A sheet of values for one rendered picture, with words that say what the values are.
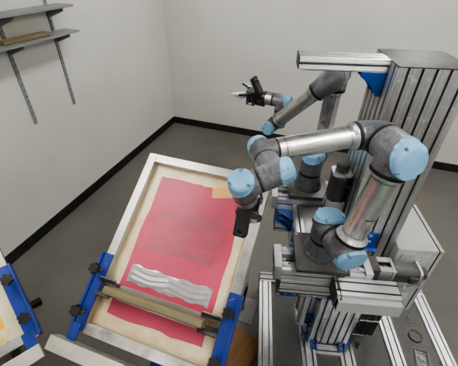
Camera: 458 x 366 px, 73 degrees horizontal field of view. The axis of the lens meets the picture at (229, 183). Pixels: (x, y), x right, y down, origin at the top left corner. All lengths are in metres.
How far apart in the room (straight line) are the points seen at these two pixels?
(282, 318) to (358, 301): 1.08
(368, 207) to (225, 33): 3.84
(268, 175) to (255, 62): 3.79
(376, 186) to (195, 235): 0.72
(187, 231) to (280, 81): 3.50
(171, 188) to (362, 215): 0.80
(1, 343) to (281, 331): 1.63
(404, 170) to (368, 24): 3.42
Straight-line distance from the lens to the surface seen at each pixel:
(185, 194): 1.39
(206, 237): 1.31
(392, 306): 1.52
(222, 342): 1.22
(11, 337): 1.54
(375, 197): 1.09
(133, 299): 1.26
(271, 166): 0.87
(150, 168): 1.47
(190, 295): 1.29
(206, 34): 4.75
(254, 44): 4.54
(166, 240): 1.36
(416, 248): 1.71
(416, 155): 1.03
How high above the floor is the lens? 2.31
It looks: 36 degrees down
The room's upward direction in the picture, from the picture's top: 1 degrees clockwise
